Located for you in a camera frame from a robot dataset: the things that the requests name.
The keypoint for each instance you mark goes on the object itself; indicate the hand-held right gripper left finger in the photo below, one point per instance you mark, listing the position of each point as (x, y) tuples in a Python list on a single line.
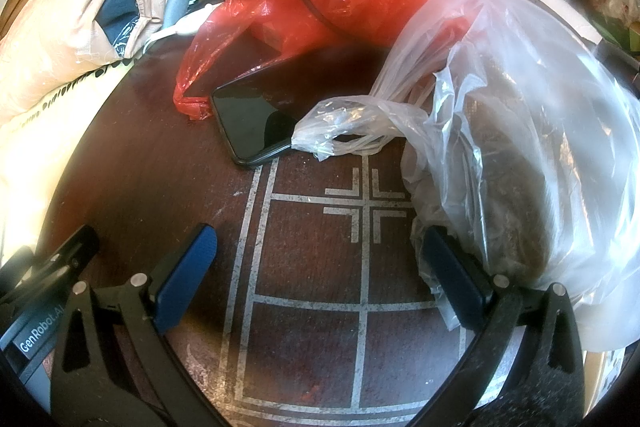
[(187, 277)]

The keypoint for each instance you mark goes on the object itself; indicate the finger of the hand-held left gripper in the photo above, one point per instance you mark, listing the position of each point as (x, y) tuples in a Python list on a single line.
[(75, 252)]

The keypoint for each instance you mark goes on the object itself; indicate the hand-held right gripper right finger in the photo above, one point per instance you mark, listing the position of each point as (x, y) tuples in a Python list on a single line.
[(450, 277)]

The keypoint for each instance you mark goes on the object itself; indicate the brown lump in clear bag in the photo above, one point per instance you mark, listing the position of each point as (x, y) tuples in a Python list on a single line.
[(500, 187)]

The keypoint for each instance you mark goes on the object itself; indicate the cream patterned bed sheet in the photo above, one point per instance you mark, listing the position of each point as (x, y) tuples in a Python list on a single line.
[(30, 157)]

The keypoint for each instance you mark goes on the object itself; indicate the black smartphone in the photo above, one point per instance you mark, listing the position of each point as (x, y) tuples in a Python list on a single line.
[(250, 117)]

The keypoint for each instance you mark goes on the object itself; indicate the clear plastic bag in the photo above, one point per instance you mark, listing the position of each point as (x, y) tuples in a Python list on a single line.
[(540, 72)]

